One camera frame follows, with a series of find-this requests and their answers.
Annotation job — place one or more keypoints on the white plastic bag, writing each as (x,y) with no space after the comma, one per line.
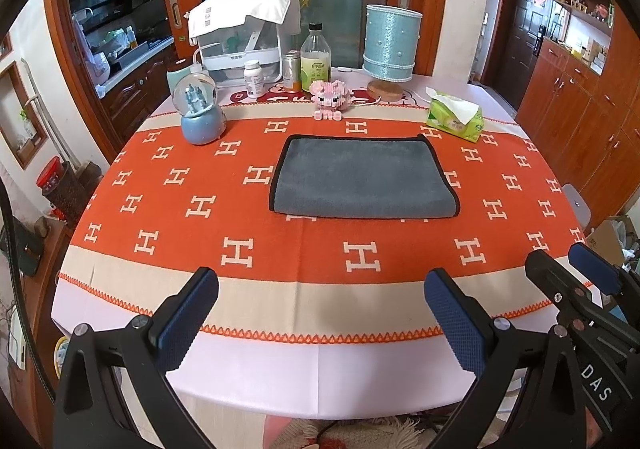
(94,56)

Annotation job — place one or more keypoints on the glass bottle with green label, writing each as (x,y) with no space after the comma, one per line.
(315,64)

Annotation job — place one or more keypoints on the blue table lamp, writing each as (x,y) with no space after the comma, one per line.
(390,44)

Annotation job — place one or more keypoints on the white cloth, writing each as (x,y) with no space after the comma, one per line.
(240,9)

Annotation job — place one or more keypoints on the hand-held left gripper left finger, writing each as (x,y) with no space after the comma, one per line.
(185,319)

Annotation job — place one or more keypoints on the green tin can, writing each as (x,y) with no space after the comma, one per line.
(292,74)

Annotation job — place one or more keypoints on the green tissue pack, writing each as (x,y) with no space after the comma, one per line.
(452,121)

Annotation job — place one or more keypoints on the dark wooden door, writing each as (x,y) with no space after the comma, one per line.
(530,49)

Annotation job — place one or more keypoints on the dark wicker basket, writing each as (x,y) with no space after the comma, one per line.
(75,194)

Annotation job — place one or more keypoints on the wooden cabinet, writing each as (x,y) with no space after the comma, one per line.
(580,119)

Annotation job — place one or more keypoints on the cardboard box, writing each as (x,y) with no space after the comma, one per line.
(607,239)

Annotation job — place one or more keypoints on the blue snow globe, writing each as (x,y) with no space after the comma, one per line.
(201,126)

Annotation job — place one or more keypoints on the pink brick pig toy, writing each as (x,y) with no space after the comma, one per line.
(329,96)

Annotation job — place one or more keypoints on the grey towel with black edge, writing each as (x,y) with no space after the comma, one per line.
(360,174)

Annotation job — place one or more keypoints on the white countertop appliance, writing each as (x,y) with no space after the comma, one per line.
(235,49)

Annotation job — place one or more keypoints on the white pill bottle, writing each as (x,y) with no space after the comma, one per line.
(254,81)

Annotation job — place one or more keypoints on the pink tablecloth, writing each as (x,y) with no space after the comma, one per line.
(320,374)

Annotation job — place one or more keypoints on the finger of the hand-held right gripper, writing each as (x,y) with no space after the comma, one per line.
(595,266)
(547,274)

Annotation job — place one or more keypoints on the orange patterned table blanket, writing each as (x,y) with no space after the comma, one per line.
(200,249)

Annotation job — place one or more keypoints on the teal cup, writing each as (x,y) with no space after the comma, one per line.
(176,78)

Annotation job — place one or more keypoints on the shaggy floor rug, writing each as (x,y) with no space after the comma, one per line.
(360,434)

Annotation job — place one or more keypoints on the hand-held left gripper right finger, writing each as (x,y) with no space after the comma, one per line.
(456,324)

